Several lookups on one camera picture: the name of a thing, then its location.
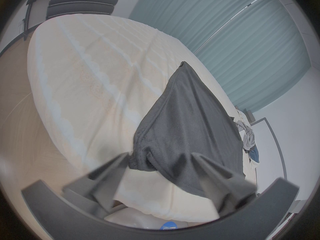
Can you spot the blue-green curtain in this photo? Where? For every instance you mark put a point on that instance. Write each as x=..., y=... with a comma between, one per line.
x=262, y=59
x=187, y=4

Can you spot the black T-shirt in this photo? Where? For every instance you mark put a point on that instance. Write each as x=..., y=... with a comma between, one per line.
x=185, y=121

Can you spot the pile of clothes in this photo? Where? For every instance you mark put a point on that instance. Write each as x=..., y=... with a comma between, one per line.
x=248, y=139

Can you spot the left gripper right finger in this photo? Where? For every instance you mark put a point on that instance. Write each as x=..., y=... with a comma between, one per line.
x=225, y=189

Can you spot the grey bedside table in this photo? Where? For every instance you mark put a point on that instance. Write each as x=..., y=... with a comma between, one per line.
x=250, y=115

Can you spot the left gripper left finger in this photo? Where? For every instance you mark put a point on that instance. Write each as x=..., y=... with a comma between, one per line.
x=102, y=186

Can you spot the black chest of drawers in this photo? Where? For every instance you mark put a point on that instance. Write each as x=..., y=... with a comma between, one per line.
x=80, y=9

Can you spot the white printed pillow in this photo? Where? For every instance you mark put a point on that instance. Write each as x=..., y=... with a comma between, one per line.
x=240, y=116

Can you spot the bed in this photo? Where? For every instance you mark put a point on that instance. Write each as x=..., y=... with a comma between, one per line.
x=87, y=84

